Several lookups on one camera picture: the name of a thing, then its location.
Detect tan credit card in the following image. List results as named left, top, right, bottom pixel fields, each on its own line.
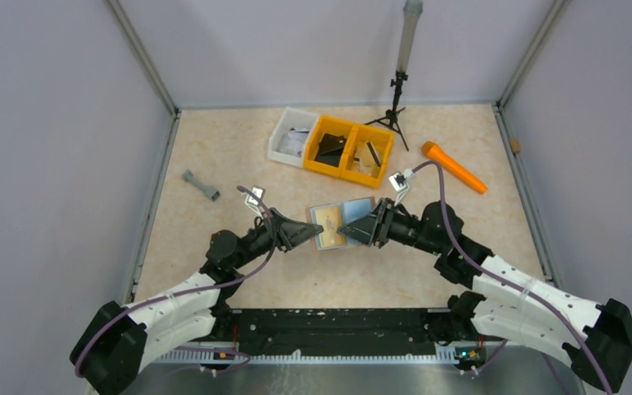
left=310, top=205, right=346, bottom=250

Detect brown leather card holder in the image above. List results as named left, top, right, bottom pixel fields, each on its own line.
left=305, top=197, right=375, bottom=252

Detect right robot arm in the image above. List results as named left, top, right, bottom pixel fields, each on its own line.
left=337, top=198, right=632, bottom=393

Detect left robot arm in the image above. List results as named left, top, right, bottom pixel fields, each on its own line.
left=69, top=208, right=323, bottom=394

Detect black card in bin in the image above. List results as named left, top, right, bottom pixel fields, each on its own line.
left=314, top=133, right=347, bottom=167

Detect yellow double plastic bin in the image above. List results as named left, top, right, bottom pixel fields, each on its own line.
left=303, top=115, right=394, bottom=188

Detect white plastic bin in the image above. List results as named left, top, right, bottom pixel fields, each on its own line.
left=267, top=107, right=320, bottom=168

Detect papers in white bin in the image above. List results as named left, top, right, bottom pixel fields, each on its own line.
left=276, top=128, right=310, bottom=158

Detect grey dumbbell-shaped part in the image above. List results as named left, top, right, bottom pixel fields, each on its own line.
left=181, top=170, right=221, bottom=202

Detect black tripod with grey pole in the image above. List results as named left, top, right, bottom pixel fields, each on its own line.
left=365, top=0, right=424, bottom=151

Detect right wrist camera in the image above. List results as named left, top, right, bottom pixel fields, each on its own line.
left=388, top=168, right=416, bottom=206

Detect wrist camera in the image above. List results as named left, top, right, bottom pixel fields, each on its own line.
left=388, top=168, right=416, bottom=206
left=244, top=186, right=265, bottom=216

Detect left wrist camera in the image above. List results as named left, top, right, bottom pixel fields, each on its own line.
left=244, top=186, right=265, bottom=216

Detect orange plastic cone handle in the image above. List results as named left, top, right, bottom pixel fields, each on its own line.
left=421, top=142, right=488, bottom=194

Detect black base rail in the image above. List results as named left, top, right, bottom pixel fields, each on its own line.
left=213, top=308, right=458, bottom=357

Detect small tan wall block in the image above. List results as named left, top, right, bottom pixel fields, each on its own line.
left=509, top=137, right=522, bottom=155

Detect white cable duct strip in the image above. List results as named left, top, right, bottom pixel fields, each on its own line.
left=156, top=346, right=459, bottom=365

